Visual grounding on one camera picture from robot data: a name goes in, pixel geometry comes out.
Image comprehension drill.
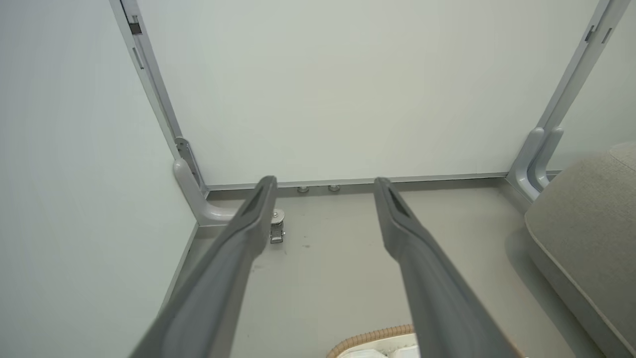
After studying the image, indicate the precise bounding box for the grey partition base rail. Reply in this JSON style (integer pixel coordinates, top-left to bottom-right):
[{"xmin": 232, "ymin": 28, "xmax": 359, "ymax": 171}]
[{"xmin": 205, "ymin": 172, "xmax": 510, "ymax": 192}]

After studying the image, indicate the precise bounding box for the grey curved support foot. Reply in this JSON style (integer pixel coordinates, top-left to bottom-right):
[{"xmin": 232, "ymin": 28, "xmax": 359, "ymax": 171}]
[
  {"xmin": 528, "ymin": 127, "xmax": 565, "ymax": 192},
  {"xmin": 506, "ymin": 127, "xmax": 545, "ymax": 202}
]

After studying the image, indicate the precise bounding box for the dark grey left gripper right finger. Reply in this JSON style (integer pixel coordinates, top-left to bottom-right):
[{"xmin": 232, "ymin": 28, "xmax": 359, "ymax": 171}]
[{"xmin": 374, "ymin": 177, "xmax": 525, "ymax": 358}]

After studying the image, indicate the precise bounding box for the grey fabric sofa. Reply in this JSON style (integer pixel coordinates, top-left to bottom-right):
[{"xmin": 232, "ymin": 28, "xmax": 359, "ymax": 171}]
[{"xmin": 524, "ymin": 142, "xmax": 636, "ymax": 358}]

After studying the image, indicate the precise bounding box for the grey metal corner bracket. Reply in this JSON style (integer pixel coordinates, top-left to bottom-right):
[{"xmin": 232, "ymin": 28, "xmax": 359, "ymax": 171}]
[{"xmin": 174, "ymin": 137, "xmax": 205, "ymax": 190}]

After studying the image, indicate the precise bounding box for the white garment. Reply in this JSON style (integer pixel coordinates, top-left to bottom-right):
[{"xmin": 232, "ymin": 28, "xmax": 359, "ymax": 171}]
[{"xmin": 340, "ymin": 334, "xmax": 421, "ymax": 358}]

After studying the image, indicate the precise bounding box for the grey partition post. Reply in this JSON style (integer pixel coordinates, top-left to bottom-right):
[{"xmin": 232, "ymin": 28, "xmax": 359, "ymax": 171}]
[
  {"xmin": 109, "ymin": 0, "xmax": 207, "ymax": 192},
  {"xmin": 537, "ymin": 0, "xmax": 632, "ymax": 131}
]

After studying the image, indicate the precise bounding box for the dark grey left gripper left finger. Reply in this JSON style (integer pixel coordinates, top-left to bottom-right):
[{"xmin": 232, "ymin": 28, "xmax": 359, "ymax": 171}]
[{"xmin": 128, "ymin": 175, "xmax": 279, "ymax": 358}]

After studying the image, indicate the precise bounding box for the woven wicker laundry basket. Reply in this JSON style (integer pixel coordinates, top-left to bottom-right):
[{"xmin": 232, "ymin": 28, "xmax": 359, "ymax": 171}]
[{"xmin": 325, "ymin": 324, "xmax": 418, "ymax": 358}]

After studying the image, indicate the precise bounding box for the grey support foot with plate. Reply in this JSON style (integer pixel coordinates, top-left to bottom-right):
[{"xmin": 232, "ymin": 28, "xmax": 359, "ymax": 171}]
[{"xmin": 172, "ymin": 159, "xmax": 286, "ymax": 227}]

